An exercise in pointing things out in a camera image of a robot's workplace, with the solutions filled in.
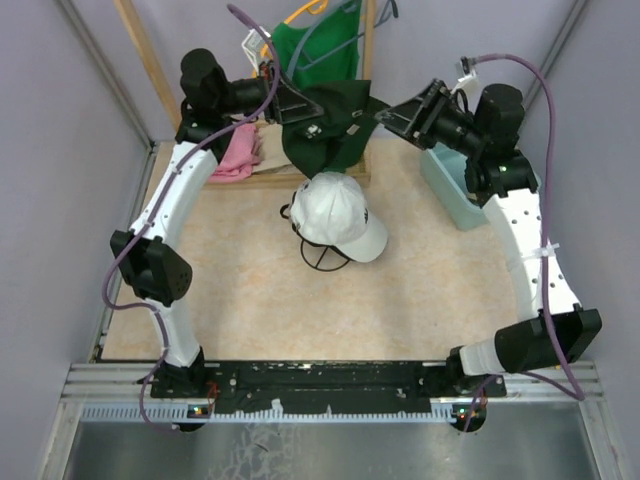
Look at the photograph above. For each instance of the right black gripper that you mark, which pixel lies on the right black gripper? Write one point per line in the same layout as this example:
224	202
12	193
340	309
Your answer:
415	117

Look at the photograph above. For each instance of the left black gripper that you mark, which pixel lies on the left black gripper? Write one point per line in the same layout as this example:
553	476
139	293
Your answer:
289	106

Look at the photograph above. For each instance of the black cap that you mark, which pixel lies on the black cap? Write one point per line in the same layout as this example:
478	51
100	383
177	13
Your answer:
336	140

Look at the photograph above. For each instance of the black wire hat stand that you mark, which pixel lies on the black wire hat stand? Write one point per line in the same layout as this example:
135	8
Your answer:
323	251

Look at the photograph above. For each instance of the white cap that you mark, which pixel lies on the white cap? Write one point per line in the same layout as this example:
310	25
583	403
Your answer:
331	210

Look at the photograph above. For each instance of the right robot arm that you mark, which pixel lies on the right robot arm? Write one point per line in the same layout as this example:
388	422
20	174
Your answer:
552	326

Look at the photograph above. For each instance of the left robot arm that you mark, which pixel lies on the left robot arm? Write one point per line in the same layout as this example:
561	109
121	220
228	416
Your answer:
145	254

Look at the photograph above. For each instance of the grey-blue clothes hanger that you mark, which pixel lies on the grey-blue clothes hanger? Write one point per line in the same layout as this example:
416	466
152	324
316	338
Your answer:
327	37

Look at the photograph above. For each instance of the beige folded cloth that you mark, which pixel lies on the beige folded cloth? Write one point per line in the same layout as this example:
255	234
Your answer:
270	152

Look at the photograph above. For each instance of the light blue plastic bin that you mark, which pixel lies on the light blue plastic bin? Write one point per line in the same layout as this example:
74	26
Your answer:
450	185

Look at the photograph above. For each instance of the green tank top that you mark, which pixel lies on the green tank top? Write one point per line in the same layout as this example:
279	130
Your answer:
343	66

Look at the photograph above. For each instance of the pink folded cloth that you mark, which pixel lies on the pink folded cloth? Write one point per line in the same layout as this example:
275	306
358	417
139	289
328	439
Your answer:
240	158

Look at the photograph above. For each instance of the yellow clothes hanger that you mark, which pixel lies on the yellow clothes hanger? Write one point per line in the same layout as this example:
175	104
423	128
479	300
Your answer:
314	7

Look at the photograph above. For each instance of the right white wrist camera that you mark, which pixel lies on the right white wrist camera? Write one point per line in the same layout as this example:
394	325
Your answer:
468	80

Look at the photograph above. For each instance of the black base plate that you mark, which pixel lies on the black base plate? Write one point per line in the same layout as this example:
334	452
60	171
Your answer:
317	387

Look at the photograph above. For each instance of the aluminium rail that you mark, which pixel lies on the aluminium rail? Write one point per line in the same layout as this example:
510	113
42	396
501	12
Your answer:
116	392

